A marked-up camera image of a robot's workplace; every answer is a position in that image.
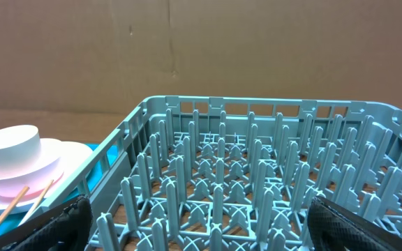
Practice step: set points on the pink shallow bowl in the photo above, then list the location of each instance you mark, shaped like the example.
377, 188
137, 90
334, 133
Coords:
36, 175

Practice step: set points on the wooden chopstick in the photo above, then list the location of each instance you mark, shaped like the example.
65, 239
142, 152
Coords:
36, 203
13, 204

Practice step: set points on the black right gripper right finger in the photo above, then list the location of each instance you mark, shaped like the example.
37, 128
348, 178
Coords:
332, 227

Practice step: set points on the pink plate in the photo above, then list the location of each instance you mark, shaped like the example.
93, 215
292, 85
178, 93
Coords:
74, 154

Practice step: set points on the grey dishwasher rack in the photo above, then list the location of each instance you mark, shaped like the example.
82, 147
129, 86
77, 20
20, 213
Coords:
218, 173

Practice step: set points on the left wooden chopstick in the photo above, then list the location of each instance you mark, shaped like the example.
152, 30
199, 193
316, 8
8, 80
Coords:
13, 204

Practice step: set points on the white cup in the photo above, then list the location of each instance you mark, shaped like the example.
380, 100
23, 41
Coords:
20, 147

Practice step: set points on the right wooden chopstick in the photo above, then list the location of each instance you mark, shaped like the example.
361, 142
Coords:
36, 203

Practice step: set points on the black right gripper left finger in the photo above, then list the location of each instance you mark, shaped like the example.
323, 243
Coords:
63, 228

